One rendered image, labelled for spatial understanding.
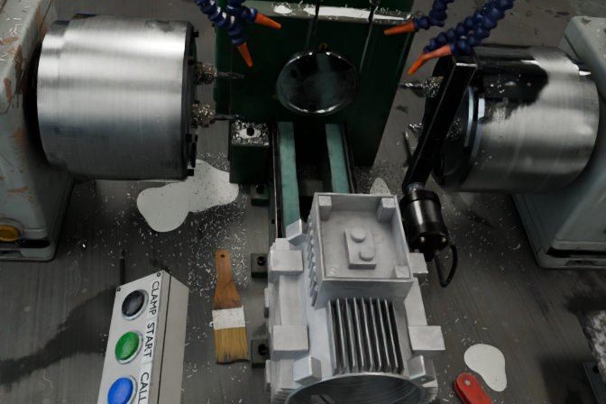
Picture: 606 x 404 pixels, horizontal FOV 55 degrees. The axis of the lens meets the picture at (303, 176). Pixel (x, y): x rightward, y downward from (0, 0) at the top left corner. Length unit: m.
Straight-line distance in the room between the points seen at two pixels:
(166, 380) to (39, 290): 0.44
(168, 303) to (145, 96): 0.29
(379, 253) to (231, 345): 0.35
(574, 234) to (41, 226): 0.89
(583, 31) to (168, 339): 0.83
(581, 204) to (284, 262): 0.55
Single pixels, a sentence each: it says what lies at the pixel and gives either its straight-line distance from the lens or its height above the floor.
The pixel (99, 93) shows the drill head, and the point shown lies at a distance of 0.83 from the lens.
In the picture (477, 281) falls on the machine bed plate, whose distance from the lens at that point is 1.11.
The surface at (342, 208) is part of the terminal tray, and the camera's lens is 0.71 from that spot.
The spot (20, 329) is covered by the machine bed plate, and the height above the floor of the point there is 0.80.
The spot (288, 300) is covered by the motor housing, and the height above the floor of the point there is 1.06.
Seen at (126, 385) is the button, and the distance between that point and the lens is 0.64.
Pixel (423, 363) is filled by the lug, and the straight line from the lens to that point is 0.66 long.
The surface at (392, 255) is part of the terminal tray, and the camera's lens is 0.69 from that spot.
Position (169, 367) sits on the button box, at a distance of 0.66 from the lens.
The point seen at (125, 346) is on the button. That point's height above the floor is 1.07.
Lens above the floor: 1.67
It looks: 48 degrees down
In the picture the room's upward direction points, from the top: 11 degrees clockwise
